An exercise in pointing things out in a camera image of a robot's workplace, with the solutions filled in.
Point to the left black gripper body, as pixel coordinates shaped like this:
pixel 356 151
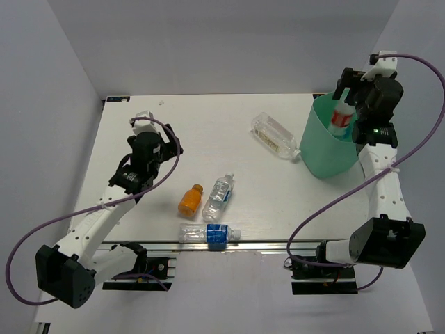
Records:
pixel 166 152

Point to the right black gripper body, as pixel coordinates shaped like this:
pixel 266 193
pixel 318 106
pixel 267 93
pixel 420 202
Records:
pixel 357 94

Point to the clear bottle red white label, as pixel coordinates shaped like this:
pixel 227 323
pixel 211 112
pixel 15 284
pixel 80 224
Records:
pixel 341 119

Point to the orange juice bottle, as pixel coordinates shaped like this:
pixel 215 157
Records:
pixel 191 200

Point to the clear bottle blue green label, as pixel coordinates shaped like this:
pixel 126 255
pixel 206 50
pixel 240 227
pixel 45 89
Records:
pixel 218 199

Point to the clear bottle dark blue label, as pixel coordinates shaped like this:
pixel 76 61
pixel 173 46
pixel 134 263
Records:
pixel 207 234

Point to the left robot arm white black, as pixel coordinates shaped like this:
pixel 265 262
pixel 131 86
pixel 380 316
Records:
pixel 70 270

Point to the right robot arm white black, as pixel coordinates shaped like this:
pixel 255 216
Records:
pixel 390 237

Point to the green plastic bin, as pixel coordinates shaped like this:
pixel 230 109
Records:
pixel 324 154

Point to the large clear square bottle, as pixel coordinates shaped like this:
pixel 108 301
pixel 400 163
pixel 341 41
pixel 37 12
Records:
pixel 275 137

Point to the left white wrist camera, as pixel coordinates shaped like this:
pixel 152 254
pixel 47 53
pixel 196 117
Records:
pixel 140 126

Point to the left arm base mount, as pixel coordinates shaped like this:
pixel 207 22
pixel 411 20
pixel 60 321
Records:
pixel 150 273

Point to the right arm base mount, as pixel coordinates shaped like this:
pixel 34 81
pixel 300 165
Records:
pixel 310 281

